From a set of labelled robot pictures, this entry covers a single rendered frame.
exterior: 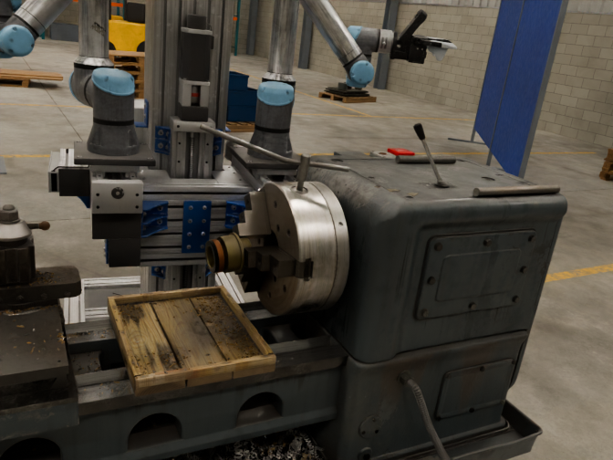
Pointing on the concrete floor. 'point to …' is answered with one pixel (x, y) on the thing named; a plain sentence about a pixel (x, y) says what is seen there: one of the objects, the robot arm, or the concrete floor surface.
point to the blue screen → (517, 79)
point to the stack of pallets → (130, 67)
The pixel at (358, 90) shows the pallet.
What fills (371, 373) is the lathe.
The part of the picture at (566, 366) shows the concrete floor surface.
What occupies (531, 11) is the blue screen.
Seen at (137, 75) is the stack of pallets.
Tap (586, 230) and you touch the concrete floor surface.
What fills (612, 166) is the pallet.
